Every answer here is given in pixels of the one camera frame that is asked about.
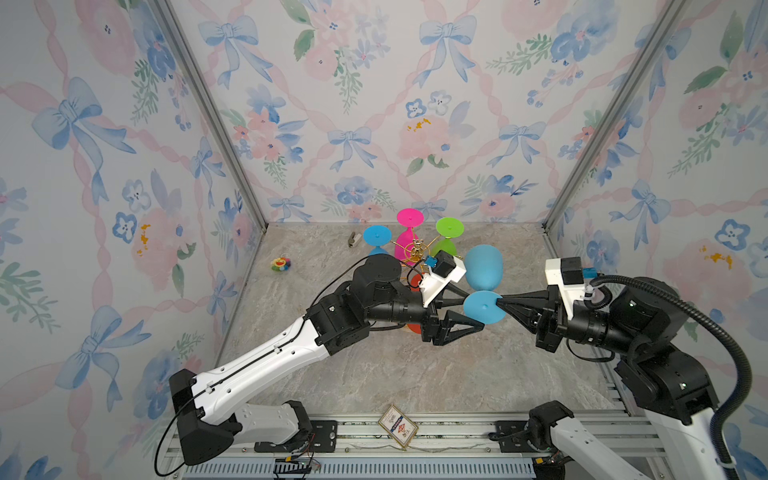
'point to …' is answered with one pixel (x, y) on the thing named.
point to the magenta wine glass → (407, 243)
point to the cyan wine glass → (378, 236)
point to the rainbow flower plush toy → (280, 264)
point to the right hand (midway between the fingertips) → (501, 299)
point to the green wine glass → (449, 228)
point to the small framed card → (399, 425)
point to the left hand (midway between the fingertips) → (476, 312)
